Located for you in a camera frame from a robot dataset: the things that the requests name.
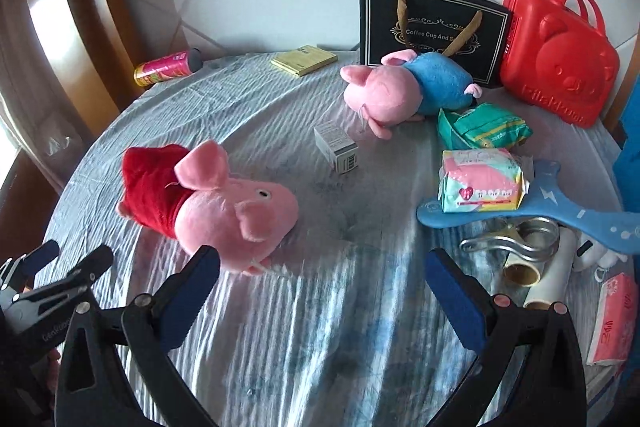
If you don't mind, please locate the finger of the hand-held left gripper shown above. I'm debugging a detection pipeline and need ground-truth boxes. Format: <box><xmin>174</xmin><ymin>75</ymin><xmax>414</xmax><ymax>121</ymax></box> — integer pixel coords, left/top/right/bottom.
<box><xmin>20</xmin><ymin>245</ymin><xmax>115</xmax><ymax>308</ymax></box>
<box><xmin>0</xmin><ymin>239</ymin><xmax>61</xmax><ymax>294</ymax></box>

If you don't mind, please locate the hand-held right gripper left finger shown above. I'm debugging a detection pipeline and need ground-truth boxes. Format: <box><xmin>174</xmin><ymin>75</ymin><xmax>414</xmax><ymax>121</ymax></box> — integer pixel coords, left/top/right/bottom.
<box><xmin>57</xmin><ymin>245</ymin><xmax>221</xmax><ymax>427</ymax></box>

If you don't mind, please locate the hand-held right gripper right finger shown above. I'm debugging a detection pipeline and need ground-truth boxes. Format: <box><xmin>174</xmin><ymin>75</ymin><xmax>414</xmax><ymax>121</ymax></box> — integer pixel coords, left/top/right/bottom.
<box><xmin>424</xmin><ymin>248</ymin><xmax>586</xmax><ymax>427</ymax></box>

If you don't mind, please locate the pig plush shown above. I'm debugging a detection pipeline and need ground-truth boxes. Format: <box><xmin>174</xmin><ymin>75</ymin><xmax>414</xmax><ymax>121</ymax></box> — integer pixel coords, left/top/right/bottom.
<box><xmin>340</xmin><ymin>49</ymin><xmax>483</xmax><ymax>138</ymax></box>
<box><xmin>116</xmin><ymin>140</ymin><xmax>300</xmax><ymax>277</ymax></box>

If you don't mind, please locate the white lint roller refill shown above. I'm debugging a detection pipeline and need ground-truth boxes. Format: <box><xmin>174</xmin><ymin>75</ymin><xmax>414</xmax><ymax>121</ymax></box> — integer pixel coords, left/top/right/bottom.
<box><xmin>523</xmin><ymin>227</ymin><xmax>576</xmax><ymax>312</ymax></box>

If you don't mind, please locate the pink tissue packet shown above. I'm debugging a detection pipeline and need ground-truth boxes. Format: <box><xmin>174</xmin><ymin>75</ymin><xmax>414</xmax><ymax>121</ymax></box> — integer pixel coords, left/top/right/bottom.
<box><xmin>585</xmin><ymin>272</ymin><xmax>633</xmax><ymax>365</ymax></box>

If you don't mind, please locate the small white box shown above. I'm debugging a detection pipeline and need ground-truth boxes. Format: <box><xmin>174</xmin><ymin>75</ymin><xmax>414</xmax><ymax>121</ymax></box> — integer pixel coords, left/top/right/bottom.
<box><xmin>314</xmin><ymin>121</ymin><xmax>361</xmax><ymax>175</ymax></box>

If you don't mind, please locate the cloth covered desktop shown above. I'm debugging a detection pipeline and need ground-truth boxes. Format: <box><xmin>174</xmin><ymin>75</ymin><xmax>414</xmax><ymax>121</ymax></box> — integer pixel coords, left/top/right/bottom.
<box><xmin>35</xmin><ymin>52</ymin><xmax>640</xmax><ymax>427</ymax></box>

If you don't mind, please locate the person's left hand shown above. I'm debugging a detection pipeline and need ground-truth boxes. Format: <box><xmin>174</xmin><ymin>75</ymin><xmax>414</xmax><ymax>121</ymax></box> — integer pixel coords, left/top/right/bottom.
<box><xmin>46</xmin><ymin>351</ymin><xmax>63</xmax><ymax>390</ymax></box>

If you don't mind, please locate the metal clamp clip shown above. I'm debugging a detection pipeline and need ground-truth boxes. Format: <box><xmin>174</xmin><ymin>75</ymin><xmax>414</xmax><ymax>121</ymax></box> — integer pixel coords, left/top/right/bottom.
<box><xmin>459</xmin><ymin>217</ymin><xmax>558</xmax><ymax>278</ymax></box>

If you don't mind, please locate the lint roller refill tan core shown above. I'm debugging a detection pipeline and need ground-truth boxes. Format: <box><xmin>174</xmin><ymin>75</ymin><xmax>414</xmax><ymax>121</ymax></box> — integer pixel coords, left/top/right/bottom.
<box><xmin>502</xmin><ymin>227</ymin><xmax>551</xmax><ymax>288</ymax></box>

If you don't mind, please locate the pastel sanitary pad packet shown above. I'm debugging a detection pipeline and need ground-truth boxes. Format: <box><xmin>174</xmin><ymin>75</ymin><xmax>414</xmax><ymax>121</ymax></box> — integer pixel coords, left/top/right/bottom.
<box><xmin>437</xmin><ymin>148</ymin><xmax>531</xmax><ymax>212</ymax></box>

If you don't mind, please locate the blue plastic hanger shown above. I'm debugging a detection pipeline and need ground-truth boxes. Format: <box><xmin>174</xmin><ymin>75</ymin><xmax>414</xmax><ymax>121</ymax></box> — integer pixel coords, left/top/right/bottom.
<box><xmin>416</xmin><ymin>159</ymin><xmax>640</xmax><ymax>255</ymax></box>

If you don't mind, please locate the green diaper packet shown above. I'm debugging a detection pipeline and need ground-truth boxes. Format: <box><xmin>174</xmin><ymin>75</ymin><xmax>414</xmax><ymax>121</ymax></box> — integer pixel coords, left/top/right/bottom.
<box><xmin>437</xmin><ymin>103</ymin><xmax>530</xmax><ymax>150</ymax></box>

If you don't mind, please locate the pig plush in blue shirt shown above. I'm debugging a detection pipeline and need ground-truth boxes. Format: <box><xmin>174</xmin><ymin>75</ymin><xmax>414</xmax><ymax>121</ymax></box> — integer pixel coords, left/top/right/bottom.
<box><xmin>340</xmin><ymin>49</ymin><xmax>483</xmax><ymax>138</ymax></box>

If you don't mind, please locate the pink snack can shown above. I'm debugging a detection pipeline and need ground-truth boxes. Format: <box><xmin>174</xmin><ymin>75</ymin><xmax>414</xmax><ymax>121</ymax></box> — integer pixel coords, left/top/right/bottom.
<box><xmin>133</xmin><ymin>48</ymin><xmax>203</xmax><ymax>86</ymax></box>

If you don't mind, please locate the red bear-face toy case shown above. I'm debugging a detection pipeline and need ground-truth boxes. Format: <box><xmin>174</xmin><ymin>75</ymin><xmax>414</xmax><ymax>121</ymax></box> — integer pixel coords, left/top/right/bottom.
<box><xmin>500</xmin><ymin>0</ymin><xmax>621</xmax><ymax>128</ymax></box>

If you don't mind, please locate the yellow sticky note pad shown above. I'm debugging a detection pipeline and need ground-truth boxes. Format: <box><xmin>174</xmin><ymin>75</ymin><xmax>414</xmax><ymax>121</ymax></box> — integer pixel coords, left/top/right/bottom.
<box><xmin>271</xmin><ymin>45</ymin><xmax>338</xmax><ymax>78</ymax></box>

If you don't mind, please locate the black gift bag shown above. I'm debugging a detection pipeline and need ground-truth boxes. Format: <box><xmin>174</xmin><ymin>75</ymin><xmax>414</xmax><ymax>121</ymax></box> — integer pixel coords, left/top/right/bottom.
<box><xmin>358</xmin><ymin>0</ymin><xmax>513</xmax><ymax>90</ymax></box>

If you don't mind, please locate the wooden window frame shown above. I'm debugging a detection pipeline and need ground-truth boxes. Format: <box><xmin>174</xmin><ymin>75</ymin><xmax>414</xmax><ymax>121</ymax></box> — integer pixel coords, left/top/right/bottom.
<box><xmin>50</xmin><ymin>0</ymin><xmax>151</xmax><ymax>112</ymax></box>

